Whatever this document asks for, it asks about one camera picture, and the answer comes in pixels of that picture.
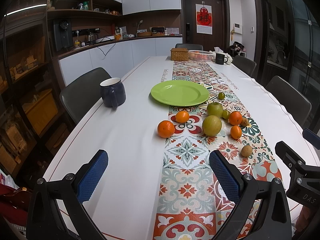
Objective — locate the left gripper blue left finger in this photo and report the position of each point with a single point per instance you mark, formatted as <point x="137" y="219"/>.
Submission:
<point x="57" y="209"/>

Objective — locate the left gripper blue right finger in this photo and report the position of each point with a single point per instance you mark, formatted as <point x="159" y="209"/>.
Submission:
<point x="272" y="220"/>

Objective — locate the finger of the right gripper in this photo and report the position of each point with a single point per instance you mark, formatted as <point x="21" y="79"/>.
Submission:
<point x="289" y="157"/>
<point x="310" y="136"/>

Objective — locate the brown kiwi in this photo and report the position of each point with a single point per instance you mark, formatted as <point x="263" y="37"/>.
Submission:
<point x="246" y="151"/>
<point x="244" y="122"/>

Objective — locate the small orange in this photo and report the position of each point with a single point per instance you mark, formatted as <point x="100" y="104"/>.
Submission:
<point x="182" y="117"/>
<point x="235" y="132"/>

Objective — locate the large yellow-green pear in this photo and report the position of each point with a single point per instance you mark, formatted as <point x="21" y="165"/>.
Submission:
<point x="211" y="125"/>

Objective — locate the small orange top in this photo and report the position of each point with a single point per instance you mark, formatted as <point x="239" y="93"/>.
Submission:
<point x="182" y="117"/>

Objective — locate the large orange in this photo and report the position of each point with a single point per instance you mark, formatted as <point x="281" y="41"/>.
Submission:
<point x="165" y="129"/>

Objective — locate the person right hand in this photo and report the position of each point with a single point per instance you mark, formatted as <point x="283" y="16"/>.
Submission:
<point x="303" y="219"/>

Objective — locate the grey chair right near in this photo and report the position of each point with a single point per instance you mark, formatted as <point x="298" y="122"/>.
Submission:
<point x="293" y="100"/>

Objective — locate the grey chair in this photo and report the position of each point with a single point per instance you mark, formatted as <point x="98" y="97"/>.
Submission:
<point x="80" y="96"/>
<point x="293" y="100"/>
<point x="246" y="65"/>

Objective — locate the small green lime near apple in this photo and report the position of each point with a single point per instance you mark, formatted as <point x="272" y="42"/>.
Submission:
<point x="225" y="114"/>

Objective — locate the patterned table runner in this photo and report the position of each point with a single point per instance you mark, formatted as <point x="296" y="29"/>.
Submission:
<point x="192" y="203"/>

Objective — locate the green apple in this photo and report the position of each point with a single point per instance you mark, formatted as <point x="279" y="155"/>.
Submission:
<point x="215" y="109"/>

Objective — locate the small green lime far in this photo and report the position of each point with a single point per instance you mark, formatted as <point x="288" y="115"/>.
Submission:
<point x="221" y="96"/>

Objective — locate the grey chair right far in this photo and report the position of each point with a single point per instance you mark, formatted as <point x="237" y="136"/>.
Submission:
<point x="246" y="65"/>

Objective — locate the black mug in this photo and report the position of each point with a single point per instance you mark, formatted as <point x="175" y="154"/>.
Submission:
<point x="221" y="58"/>

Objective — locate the grey chair left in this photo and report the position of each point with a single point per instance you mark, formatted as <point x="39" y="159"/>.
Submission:
<point x="80" y="96"/>

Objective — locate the white tissue pile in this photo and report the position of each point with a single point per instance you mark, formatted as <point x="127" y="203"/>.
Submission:
<point x="218" y="50"/>

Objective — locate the green plate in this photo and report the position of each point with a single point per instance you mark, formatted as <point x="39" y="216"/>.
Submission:
<point x="179" y="93"/>

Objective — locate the white intercom panel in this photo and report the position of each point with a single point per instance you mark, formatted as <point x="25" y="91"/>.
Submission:
<point x="237" y="28"/>

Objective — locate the dark wooden door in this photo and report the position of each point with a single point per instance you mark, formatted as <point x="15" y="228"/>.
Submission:
<point x="221" y="24"/>

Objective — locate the dark blue mug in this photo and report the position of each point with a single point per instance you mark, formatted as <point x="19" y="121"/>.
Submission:
<point x="112" y="92"/>

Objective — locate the grey chair far end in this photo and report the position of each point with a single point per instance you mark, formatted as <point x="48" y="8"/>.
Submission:
<point x="189" y="46"/>

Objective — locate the woven wicker basket box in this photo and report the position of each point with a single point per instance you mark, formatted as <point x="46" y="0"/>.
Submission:
<point x="179" y="54"/>

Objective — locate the red fu calendar poster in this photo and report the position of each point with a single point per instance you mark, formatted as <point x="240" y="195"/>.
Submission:
<point x="204" y="19"/>

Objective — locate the electric kettle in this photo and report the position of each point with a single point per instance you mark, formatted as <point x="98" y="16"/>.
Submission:
<point x="92" y="38"/>

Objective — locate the wicker tray on counter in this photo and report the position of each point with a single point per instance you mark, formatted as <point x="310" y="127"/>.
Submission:
<point x="144" y="34"/>

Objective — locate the black coffee machine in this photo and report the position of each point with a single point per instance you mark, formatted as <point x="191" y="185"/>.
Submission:
<point x="62" y="35"/>

